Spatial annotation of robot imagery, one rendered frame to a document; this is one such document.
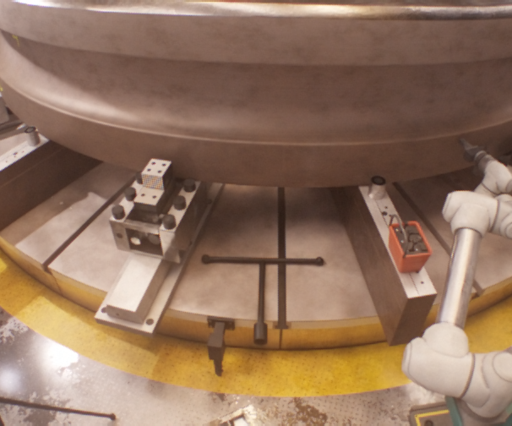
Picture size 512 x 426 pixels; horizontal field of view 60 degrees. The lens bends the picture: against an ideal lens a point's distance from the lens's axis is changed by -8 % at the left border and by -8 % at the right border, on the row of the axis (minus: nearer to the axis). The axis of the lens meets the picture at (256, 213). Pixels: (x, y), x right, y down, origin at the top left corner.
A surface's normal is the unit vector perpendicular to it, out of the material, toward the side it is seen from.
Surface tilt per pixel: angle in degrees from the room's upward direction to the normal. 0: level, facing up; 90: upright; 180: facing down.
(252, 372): 0
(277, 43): 90
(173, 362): 0
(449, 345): 15
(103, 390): 0
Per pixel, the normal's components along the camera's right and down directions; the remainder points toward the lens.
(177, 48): -0.22, 0.66
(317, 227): 0.00, -0.73
